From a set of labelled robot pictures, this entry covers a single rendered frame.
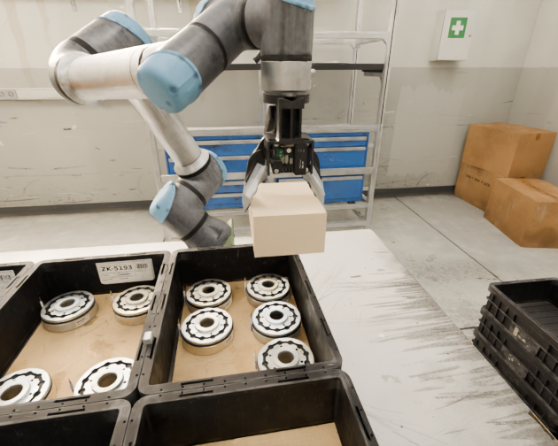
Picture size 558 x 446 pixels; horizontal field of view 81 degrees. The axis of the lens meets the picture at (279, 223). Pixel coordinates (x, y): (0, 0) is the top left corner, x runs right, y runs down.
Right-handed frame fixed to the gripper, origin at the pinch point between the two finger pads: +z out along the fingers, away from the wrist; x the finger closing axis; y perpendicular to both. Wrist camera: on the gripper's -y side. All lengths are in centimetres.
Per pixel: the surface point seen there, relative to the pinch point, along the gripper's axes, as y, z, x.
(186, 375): 12.3, 26.6, -19.2
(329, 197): -186, 75, 67
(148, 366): 18.5, 16.5, -22.9
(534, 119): -240, 25, 283
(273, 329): 6.2, 23.6, -2.7
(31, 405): 22.8, 16.5, -36.8
